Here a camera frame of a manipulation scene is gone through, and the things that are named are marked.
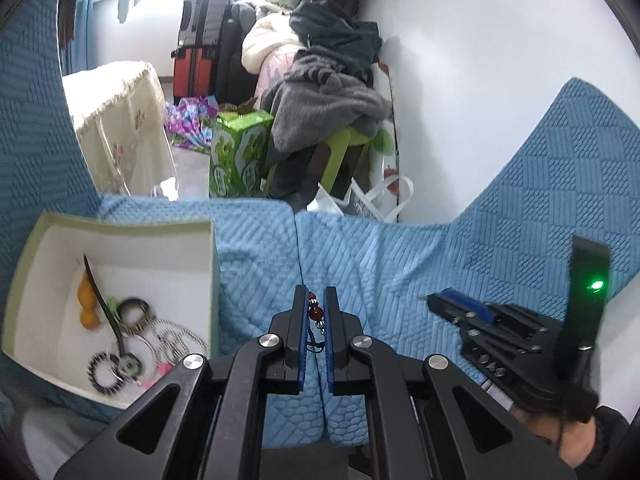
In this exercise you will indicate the grey suitcase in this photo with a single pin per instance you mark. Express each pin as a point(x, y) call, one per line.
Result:
point(202, 15)

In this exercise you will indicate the white fruit-print shopping bag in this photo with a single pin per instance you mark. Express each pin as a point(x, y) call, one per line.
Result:
point(387, 160)

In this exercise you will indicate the green jade pendant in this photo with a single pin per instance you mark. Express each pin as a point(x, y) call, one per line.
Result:
point(130, 366)

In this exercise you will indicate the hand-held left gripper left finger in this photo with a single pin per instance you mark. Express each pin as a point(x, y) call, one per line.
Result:
point(301, 335)

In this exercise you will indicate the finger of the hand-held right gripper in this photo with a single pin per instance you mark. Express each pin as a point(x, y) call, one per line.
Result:
point(447, 310)
point(467, 302)

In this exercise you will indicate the green plastic stool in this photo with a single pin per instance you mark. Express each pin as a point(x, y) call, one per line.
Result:
point(345, 152)

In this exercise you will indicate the cream padded jacket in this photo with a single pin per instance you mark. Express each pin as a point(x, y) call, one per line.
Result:
point(265, 45)

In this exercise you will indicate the dark grey jacket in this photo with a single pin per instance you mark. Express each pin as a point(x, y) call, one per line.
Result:
point(340, 42)

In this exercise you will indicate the person's right hand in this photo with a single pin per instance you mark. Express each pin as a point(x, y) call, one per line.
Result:
point(542, 427)

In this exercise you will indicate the black patterned bangle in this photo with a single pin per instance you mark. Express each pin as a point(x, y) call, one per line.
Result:
point(134, 306)

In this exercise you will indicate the grey fleece garment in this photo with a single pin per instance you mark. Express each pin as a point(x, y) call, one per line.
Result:
point(320, 105)

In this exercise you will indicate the green jewelry box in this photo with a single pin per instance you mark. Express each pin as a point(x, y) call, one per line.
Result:
point(150, 270)

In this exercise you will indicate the blue textured sofa cover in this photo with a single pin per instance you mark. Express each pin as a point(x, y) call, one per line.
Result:
point(400, 270)

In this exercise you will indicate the cream fringed cloth cover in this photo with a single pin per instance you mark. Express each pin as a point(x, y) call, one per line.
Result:
point(120, 120)

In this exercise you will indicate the person's right forearm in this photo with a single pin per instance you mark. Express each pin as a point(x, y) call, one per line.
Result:
point(607, 440)

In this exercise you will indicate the silver keyring with pink charm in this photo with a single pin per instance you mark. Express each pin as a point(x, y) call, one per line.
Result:
point(170, 345)

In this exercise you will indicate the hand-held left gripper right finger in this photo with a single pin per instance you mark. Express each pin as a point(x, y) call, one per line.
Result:
point(330, 335)

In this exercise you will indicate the orange gourd ornament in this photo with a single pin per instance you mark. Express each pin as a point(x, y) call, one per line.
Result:
point(87, 300)

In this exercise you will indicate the green printed carton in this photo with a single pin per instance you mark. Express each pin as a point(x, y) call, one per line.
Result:
point(235, 155)

